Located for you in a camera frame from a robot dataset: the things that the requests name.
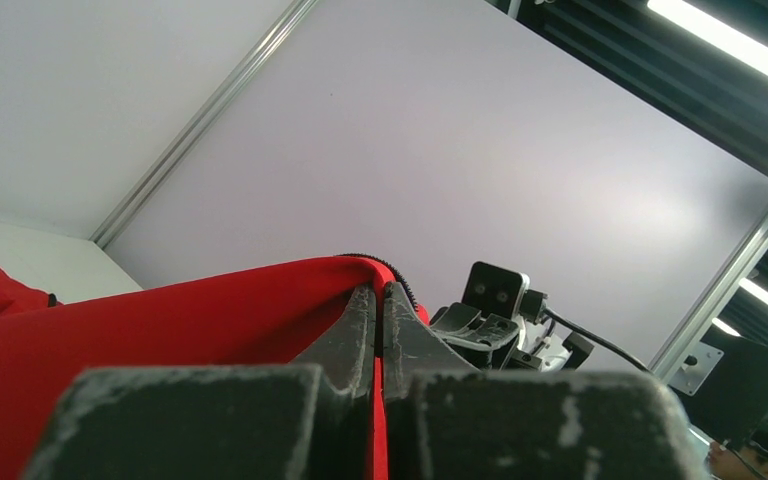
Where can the black monitor on mount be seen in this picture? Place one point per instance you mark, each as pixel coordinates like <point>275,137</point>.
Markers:
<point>723,386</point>

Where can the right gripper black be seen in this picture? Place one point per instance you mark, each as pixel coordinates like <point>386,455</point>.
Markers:
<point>524,345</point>

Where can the red jacket black lining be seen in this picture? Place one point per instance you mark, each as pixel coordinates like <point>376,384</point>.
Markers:
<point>266,315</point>

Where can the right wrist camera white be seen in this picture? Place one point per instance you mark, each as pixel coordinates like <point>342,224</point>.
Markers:
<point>495,290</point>

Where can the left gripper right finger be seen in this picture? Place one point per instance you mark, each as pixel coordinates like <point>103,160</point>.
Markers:
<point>448,420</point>

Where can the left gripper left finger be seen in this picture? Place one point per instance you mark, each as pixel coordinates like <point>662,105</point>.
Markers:
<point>307,419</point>

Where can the ceiling light strip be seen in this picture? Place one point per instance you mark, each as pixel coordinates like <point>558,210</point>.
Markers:
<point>715,32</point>

